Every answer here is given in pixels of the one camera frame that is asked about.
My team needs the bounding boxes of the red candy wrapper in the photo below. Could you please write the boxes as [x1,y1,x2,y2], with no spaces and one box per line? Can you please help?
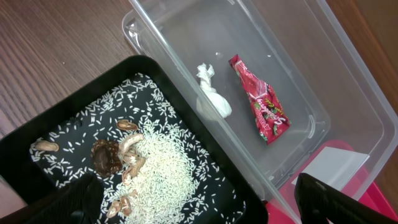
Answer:
[229,55,292,144]

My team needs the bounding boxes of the rice and food scraps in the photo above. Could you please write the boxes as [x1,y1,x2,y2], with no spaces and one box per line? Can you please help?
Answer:
[29,73,247,223]

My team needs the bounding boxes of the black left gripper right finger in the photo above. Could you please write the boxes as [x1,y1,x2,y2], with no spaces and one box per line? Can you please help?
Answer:
[294,173,397,224]

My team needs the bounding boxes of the clear plastic bin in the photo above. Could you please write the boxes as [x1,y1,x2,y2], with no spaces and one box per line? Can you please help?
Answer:
[122,0,397,223]

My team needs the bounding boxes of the black tray bin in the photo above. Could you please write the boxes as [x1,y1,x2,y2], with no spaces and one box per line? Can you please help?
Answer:
[1,56,268,223]

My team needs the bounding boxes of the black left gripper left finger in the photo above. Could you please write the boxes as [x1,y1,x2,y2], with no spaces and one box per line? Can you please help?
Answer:
[1,174,104,224]

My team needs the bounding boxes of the red serving tray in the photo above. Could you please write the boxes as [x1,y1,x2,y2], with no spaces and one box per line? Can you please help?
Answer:
[265,140,397,224]

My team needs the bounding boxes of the white tissue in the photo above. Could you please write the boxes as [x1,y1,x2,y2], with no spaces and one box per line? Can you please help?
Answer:
[197,63,232,118]

